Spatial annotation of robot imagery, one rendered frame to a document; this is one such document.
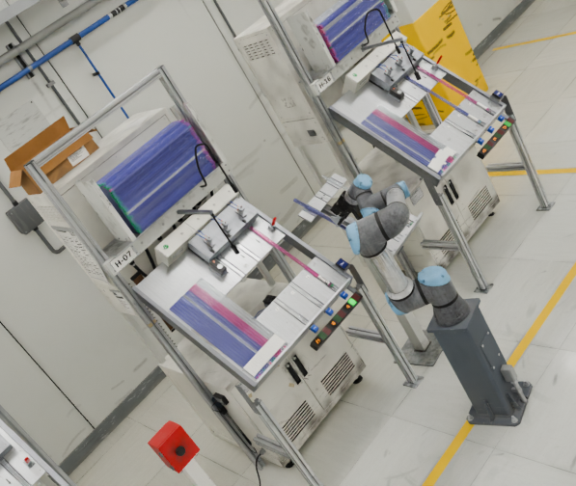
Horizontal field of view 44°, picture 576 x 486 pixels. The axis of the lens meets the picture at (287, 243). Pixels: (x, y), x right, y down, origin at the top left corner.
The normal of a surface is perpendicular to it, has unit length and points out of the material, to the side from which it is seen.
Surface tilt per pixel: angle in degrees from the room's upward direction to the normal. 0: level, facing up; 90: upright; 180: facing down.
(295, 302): 43
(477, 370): 90
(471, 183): 90
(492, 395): 90
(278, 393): 90
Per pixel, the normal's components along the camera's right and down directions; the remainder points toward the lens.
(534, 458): -0.48, -0.77
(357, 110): 0.09, -0.53
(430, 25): 0.62, 0.04
